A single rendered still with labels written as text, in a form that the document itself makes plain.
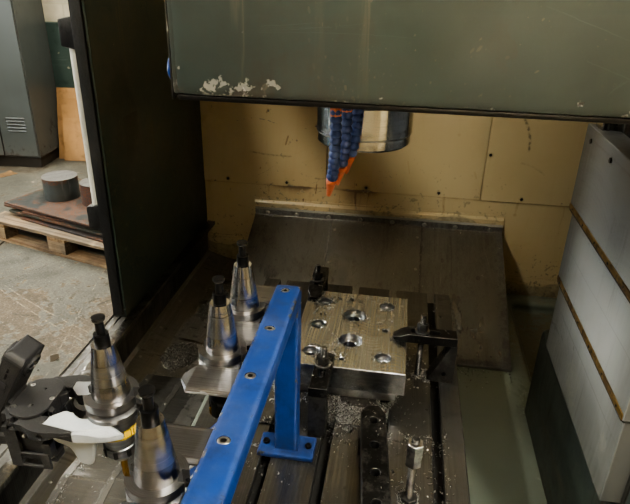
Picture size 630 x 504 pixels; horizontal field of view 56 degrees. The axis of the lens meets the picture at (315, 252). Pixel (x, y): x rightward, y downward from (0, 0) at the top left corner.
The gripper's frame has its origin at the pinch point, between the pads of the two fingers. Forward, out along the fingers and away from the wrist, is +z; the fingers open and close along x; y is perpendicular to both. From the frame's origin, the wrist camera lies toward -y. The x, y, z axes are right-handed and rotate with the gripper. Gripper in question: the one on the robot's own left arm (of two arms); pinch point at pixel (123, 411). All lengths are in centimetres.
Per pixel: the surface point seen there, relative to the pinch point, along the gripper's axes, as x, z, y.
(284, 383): -26.1, 13.8, 14.8
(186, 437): 4.6, 9.6, -1.8
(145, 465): 12.5, 8.9, -5.6
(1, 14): -415, -297, -9
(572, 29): -16, 47, -42
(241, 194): -148, -28, 29
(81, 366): -55, -43, 40
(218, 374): -6.6, 9.7, -1.6
